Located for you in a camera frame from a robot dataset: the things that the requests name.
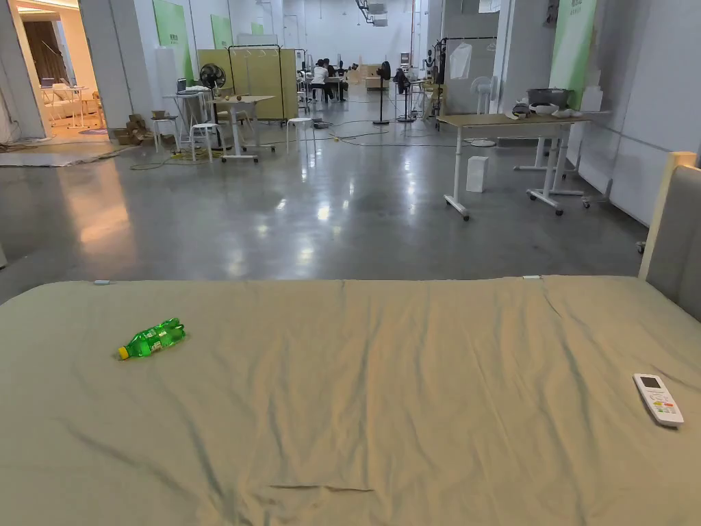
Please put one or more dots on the bed with beige sheet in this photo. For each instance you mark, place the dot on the bed with beige sheet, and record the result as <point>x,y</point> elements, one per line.
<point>350,394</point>

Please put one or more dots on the white carton box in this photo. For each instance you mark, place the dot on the white carton box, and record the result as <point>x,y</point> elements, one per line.
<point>477,173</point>

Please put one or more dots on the black standing fan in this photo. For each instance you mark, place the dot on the black standing fan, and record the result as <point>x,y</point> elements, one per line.
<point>384,93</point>
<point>213,82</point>

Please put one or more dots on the group of people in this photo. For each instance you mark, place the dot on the group of people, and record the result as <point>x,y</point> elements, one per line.
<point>324,79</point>

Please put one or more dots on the yellow folding screen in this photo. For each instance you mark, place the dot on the yellow folding screen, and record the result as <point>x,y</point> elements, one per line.
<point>274,82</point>

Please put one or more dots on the white standing fan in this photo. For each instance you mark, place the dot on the white standing fan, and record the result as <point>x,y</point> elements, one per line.
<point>483,104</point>

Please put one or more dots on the green plastic bottle yellow cap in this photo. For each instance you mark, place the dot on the green plastic bottle yellow cap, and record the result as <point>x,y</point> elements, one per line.
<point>155,339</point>

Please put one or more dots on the black clothes rack with shirt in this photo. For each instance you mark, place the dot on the black clothes rack with shirt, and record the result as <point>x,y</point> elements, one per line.
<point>460,60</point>

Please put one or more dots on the pile of brown cartons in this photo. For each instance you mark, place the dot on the pile of brown cartons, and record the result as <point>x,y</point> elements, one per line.
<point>130,131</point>

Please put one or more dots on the grey padded headboard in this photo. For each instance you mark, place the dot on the grey padded headboard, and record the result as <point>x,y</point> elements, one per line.
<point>678,241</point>

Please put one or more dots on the white remote control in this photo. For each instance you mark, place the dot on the white remote control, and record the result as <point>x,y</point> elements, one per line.
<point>659,400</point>

